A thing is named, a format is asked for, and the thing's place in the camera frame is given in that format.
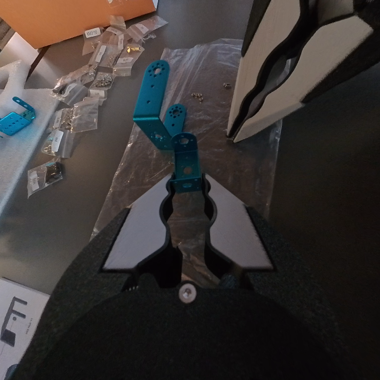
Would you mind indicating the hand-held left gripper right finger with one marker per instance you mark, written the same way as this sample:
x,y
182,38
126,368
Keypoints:
x,y
234,237

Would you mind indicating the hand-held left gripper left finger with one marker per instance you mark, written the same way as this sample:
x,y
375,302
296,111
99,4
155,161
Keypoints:
x,y
139,237

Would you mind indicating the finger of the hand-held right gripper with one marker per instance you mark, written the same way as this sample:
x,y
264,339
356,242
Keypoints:
x,y
326,53
267,35

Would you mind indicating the small blue U bracket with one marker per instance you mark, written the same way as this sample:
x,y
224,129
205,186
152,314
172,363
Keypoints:
x,y
179,160

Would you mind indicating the large blue U bracket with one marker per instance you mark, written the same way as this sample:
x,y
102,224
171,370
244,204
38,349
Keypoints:
x,y
148,98

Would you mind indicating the dark grey desk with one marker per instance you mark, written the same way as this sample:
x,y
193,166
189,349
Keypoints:
x,y
326,178

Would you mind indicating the small silver nuts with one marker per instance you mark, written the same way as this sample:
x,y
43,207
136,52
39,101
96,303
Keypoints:
x,y
197,96

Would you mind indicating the clear plastic bag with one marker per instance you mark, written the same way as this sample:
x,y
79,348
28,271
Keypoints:
x,y
207,142

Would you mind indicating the white instruction manual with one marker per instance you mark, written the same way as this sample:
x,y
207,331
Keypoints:
x,y
35,294

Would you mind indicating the pile of small screw bags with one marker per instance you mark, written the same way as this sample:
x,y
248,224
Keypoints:
x,y
86,115

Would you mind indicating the white foam sheet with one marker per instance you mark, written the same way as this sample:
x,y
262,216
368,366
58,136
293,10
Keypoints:
x,y
17,166

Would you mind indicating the orange cardboard box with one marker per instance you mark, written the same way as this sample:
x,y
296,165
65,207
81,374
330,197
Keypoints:
x,y
59,20

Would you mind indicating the blue perforated bracket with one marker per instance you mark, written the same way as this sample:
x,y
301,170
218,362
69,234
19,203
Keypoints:
x,y
12,124

